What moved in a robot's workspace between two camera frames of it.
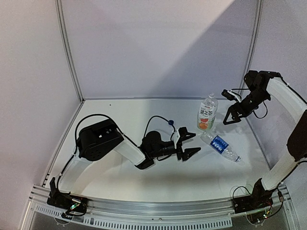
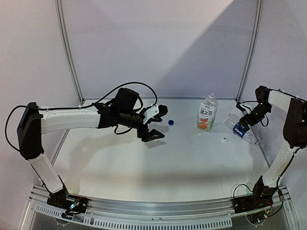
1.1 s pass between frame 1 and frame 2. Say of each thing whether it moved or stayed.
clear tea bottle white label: stayed
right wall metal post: stayed
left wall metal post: stayed
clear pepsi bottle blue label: moved
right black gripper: moved
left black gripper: moved
